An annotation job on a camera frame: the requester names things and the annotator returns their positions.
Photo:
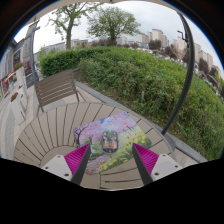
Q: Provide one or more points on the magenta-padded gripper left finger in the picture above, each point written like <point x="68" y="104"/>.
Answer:
<point x="76" y="159"/>

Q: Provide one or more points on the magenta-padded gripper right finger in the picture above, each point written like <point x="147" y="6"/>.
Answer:
<point x="146" y="159"/>

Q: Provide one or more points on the floral print mouse pad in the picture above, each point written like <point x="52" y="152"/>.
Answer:
<point x="93" y="131"/>

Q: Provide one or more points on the brown slatted chair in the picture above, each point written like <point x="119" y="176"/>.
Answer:
<point x="55" y="88"/>

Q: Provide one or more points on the low white flower planter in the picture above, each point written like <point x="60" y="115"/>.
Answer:
<point x="17" y="111"/>

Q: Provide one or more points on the dark curved parasol pole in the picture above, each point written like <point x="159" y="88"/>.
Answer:
<point x="186" y="76"/>

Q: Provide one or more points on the tall white flower planter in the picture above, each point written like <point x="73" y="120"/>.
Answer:
<point x="20" y="78"/>

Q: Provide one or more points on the tall grey sign pillar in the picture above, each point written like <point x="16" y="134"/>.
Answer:
<point x="32" y="50"/>

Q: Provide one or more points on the grey storefront building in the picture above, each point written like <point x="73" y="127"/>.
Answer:
<point x="6" y="63"/>

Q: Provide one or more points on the distant apartment towers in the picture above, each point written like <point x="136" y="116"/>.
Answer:
<point x="156" y="35"/>

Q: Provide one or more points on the thin-trunk sparse tree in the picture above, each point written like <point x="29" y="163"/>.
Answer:
<point x="69" y="33"/>

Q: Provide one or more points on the round-crowned green tree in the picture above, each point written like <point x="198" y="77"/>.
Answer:
<point x="112" y="21"/>

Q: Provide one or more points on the beige parasol canopy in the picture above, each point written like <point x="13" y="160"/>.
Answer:
<point x="76" y="1"/>

